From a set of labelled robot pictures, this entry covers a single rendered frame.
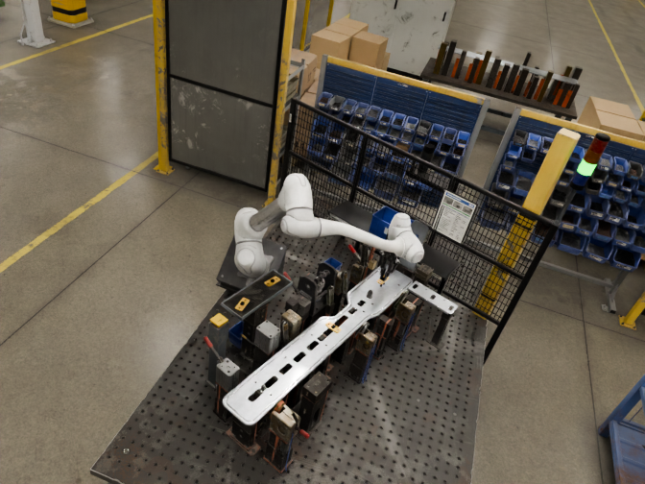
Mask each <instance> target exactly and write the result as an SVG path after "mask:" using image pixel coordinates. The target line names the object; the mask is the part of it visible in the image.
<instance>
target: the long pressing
mask: <svg viewBox="0 0 645 484"><path fill-rule="evenodd" d="M380 271H381V267H378V268H377V269H375V270H374V271H373V272H372V273H370V274H369V275H368V276H367V277H366V278H364V279H363V280H362V281H360V282H359V283H358V284H357V285H356V286H354V287H353V288H352V289H351V290H349V291H348V292H347V293H346V300H347V306H346V307H345V308H344V309H343V310H342V311H340V312H339V313H338V314H337V315H336V316H333V317H321V318H319V319H318V320H317V321H315V322H314V323H313V324H312V325H311V326H309V327H308V328H307V329H305V330H304V331H303V332H302V333H301V334H299V335H298V336H297V337H296V338H295V339H293V340H292V341H291V342H290V343H288V344H287V345H286V346H285V347H284V348H282V349H281V350H280V351H279V352H277V353H276V354H275V355H274V356H272V357H271V358H270V359H269V360H268V361H266V362H265V363H264V364H263V365H262V366H260V367H259V368H258V369H257V370H255V371H254V372H253V373H252V374H251V375H249V376H248V377H247V378H245V379H244V380H243V381H242V382H241V383H239V384H238V385H237V386H236V387H235V388H233V389H232V390H231V391H230V392H228V393H227V394H226V395H225V396H224V398H223V406H224V408H225V409H226V410H227V411H229V412H230V413H231V414H232V415H233V416H234V417H235V418H237V419H238V420H239V421H240V422H241V423H242V424H244V425H254V424H256V423H257V422H258V421H260V420H261V419H262V418H263V417H264V416H265V415H266V414H267V413H268V412H269V411H270V410H271V409H273V408H274V407H275V404H276V403H277V402H278V401H280V400H282V399H283V398H284V397H286V396H287V395H288V394H289V393H290V392H291V391H292V390H293V389H294V388H295V387H296V386H297V385H299V384H300V383H301V382H302V381H303V380H304V379H305V378H306V377H307V376H308V375H309V374H311V373H312V372H313V371H314V370H315V369H316V368H317V367H318V366H319V365H320V364H321V363H322V362H324V360H325V359H326V358H327V357H328V356H329V355H330V354H331V353H332V352H334V351H335V350H336V349H338V348H339V347H340V346H341V345H342V344H343V343H344V342H345V340H346V339H348V338H349V337H350V336H351V335H352V334H353V333H354V332H355V331H356V330H357V329H358V328H359V327H360V326H361V325H362V324H363V323H365V322H366V321H367V320H369V319H372V318H375V317H378V316H379V315H380V314H382V313H383V312H384V311H385V310H386V309H387V308H388V307H389V306H390V305H391V304H392V303H393V302H394V301H395V300H397V299H398V298H399V297H400V295H401V293H402V292H404V291H405V290H407V289H408V287H409V286H410V285H411V284H412V283H413V281H412V280H411V279H410V278H409V277H407V276H405V275H404V274H402V273H400V272H398V271H397V270H394V272H393V273H392V274H391V273H390V275H389V276H388V278H389V279H388V280H387V281H385V282H384V283H385V284H382V287H381V286H380V285H381V284H380V283H378V282H377V281H378V280H379V279H380V276H381V275H380V274H381V273H380ZM398 284H399V285H398ZM370 289H371V290H372V291H373V294H372V297H371V299H369V298H367V293H368V291H369V290H370ZM360 301H364V302H365V304H364V305H362V306H360V305H358V304H357V303H358V302H360ZM372 303H373V304H372ZM351 308H355V309H357V311H356V312H355V313H353V314H349V313H348V311H349V310H350V309H351ZM363 311H365V312H363ZM343 316H347V320H345V321H344V322H343V323H342V324H341V325H340V326H339V328H340V329H341V331H340V332H339V333H336V332H334V331H333V330H332V329H331V330H332V331H333V332H332V333H330V334H329V335H328V336H327V337H326V338H325V339H324V340H322V341H319V340H318V337H320V336H321V335H322V334H323V333H324V332H325V331H327V330H328V329H329V327H327V326H326V325H325V324H326V323H327V322H331V323H332V324H335V323H336V322H337V321H338V320H339V319H341V318H342V317H343ZM311 334H312V335H311ZM314 341H316V342H318V343H319V344H318V346H316V347H315V348H314V349H313V350H311V351H310V350H308V349H307V347H308V346H309V345H310V344H311V343H313V342H314ZM326 345H327V346H326ZM301 352H303V353H305V354H306V355H305V356H304V357H303V358H302V359H301V360H300V361H299V362H295V361H294V360H293V359H294V358H295V357H296V356H297V355H299V354H300V353H301ZM284 357H286V358H284ZM287 364H290V365H291V366H292V368H291V369H290V370H289V371H288V372H287V373H286V374H285V375H282V374H281V373H280V372H279V371H280V370H281V369H282V368H283V367H285V366H286V365H287ZM273 376H275V377H276V378H277V382H275V383H274V384H273V385H272V386H271V387H270V388H267V387H266V390H264V391H262V390H261V389H260V388H261V385H263V384H265V383H266V382H267V381H268V380H269V379H271V378H272V377H273ZM255 382H256V383H255ZM257 390H260V391H261V392H262V393H263V394H262V395H261V396H259V397H258V398H257V399H256V400H255V401H253V402H251V401H249V397H250V396H251V395H252V394H253V393H254V392H256V391H257ZM270 395H271V396H270Z"/></svg>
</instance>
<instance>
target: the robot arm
mask: <svg viewBox="0 0 645 484"><path fill-rule="evenodd" d="M282 217H283V219H282V221H281V224H280V226H281V230H282V231H283V232H284V233H285V234H287V235H290V236H293V237H296V238H318V237H324V236H328V235H343V236H346V237H349V238H352V239H354V240H357V241H359V242H362V243H364V244H367V245H369V246H372V247H374V248H376V249H379V250H382V251H381V252H380V259H379V267H381V271H380V273H381V276H380V279H382V278H383V277H384V274H385V277H384V279H383V281H385V280H386V279H387V277H388V276H389V275H390V273H391V274H392V273H393V272H394V270H395V268H396V267H397V265H398V264H399V263H400V262H401V261H400V260H398V259H397V257H398V256H399V257H402V258H404V259H406V260H407V261H409V262H411V263H418V262H420V261H421V260H422V259H423V255H424V249H423V247H422V245H421V243H420V242H419V240H418V238H417V237H416V236H415V235H414V234H413V232H412V229H411V220H410V216H409V215H407V214H405V213H397V214H396V215H395V216H394V218H393V220H392V222H391V223H390V226H389V231H388V238H387V240H384V239H381V238H379V237H377V236H374V235H372V234H370V233H368V232H365V231H363V230H359V229H357V228H355V227H353V226H351V225H348V224H344V223H340V222H335V221H330V220H325V219H322V218H317V217H314V214H313V199H312V191H311V186H310V183H309V181H308V179H307V178H306V177H305V176H304V175H302V174H291V175H289V176H288V177H287V178H286V179H285V181H284V184H283V187H282V189H281V191H280V193H279V195H278V198H277V199H275V200H274V201H272V202H271V203H270V204H268V205H267V206H265V207H264V208H262V209H261V210H259V211H257V210H256V209H254V208H252V207H244V208H242V209H240V210H239V211H238V212H237V214H236V217H235V221H234V234H235V242H236V250H235V256H234V262H235V265H236V267H237V269H238V270H239V272H238V273H237V276H238V277H243V278H247V282H246V285H249V284H251V283H252V281H253V280H257V279H258V278H260V277H262V276H263V275H265V274H266V273H268V272H269V269H270V266H271V264H272V262H273V261H274V258H273V257H272V256H271V255H264V253H263V247H262V238H263V236H264V234H265V232H266V231H267V228H268V226H270V225H271V224H273V223H275V222H276V221H278V220H279V219H281V218H282ZM384 255H385V259H384ZM383 260H384V263H383ZM388 260H389V267H388V271H386V268H385V267H386V265H387V262H388ZM395 260H396V262H395V265H394V267H393V262H394V261H395ZM392 267H393V269H392ZM385 271H386V273H385Z"/></svg>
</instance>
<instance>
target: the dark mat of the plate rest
mask: <svg viewBox="0 0 645 484"><path fill-rule="evenodd" d="M273 277H278V278H280V281H279V282H277V283H275V284H274V285H272V286H270V287H269V286H267V285H266V284H265V283H264V282H266V281H267V280H269V279H271V278H273ZM289 283H291V282H290V281H289V280H287V279H286V278H284V277H282V276H281V275H279V274H278V273H276V272H275V271H271V272H270V273H269V274H267V275H266V276H264V277H263V278H261V279H259V280H258V281H256V282H255V283H253V284H252V285H250V286H249V287H247V288H246V289H244V290H243V291H241V292H239V293H238V294H236V295H235V296H233V297H232V298H230V299H229V300H227V301H226V302H224V304H225V305H226V306H227V307H229V308H230V309H231V310H233V311H234V312H235V313H237V314H238V315H239V316H241V317H243V316H245V315H246V314H247V313H249V312H250V311H252V310H253V309H254V308H256V307H257V306H258V305H260V304H261V303H263V302H264V301H266V300H267V299H268V298H269V297H271V296H272V295H274V294H275V293H277V292H278V291H279V290H281V289H282V288H284V287H285V286H287V285H288V284H289ZM243 298H245V299H248V300H250V301H249V302H248V304H247V305H246V306H245V308H244V309H243V310H242V311H240V310H238V309H235V306H236V305H237V304H238V303H239V302H240V301H241V300H242V299H243Z"/></svg>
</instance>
